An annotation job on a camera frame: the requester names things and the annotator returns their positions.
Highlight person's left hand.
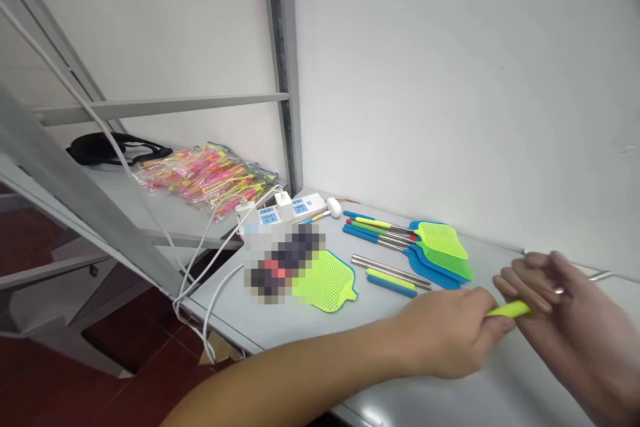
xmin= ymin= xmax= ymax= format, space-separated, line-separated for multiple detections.
xmin=399 ymin=286 xmax=517 ymax=381

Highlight person's right hand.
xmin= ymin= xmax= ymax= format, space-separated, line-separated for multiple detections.
xmin=492 ymin=249 xmax=603 ymax=348

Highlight person's left fingers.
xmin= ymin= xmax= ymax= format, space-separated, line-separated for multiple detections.
xmin=462 ymin=287 xmax=501 ymax=318

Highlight person's right fingers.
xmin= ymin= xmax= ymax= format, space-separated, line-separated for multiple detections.
xmin=492 ymin=250 xmax=569 ymax=317

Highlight person's left thumb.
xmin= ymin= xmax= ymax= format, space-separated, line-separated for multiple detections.
xmin=481 ymin=316 xmax=517 ymax=344

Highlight green grip telescopic handle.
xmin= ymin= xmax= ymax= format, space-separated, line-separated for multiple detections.
xmin=483 ymin=288 xmax=567 ymax=320

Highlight pile of colourful fly swatters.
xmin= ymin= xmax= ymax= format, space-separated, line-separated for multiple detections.
xmin=341 ymin=210 xmax=476 ymax=292

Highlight bare steel rod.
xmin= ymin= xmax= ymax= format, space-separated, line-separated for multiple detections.
xmin=351 ymin=258 xmax=431 ymax=289
xmin=351 ymin=253 xmax=432 ymax=284

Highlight green fly swatter head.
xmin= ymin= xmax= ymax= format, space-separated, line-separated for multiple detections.
xmin=291 ymin=248 xmax=361 ymax=316

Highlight white power strip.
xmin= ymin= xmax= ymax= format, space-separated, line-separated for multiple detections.
xmin=239 ymin=190 xmax=327 ymax=239

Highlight white charger plug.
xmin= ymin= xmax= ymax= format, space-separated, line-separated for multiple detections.
xmin=235 ymin=200 xmax=259 ymax=229
xmin=273 ymin=190 xmax=295 ymax=223

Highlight brown cardboard piece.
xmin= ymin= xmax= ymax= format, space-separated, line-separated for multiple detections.
xmin=199 ymin=330 xmax=247 ymax=367

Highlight pile of colourful toy packets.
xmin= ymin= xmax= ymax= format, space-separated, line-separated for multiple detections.
xmin=131 ymin=143 xmax=279 ymax=224

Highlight black bag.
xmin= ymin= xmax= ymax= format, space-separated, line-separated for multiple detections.
xmin=66 ymin=131 xmax=175 ymax=168

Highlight blue grip handle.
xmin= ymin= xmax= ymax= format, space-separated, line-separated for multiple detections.
xmin=367 ymin=274 xmax=419 ymax=299

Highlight green grip steel handle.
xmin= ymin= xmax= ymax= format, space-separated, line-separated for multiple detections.
xmin=365 ymin=267 xmax=433 ymax=292

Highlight white cable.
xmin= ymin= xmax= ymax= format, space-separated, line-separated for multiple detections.
xmin=173 ymin=224 xmax=244 ymax=321
xmin=0 ymin=0 xmax=192 ymax=299
xmin=201 ymin=262 xmax=247 ymax=366
xmin=172 ymin=183 xmax=284 ymax=319

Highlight grey metal shelf frame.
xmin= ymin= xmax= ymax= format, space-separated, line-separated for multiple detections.
xmin=0 ymin=0 xmax=302 ymax=379

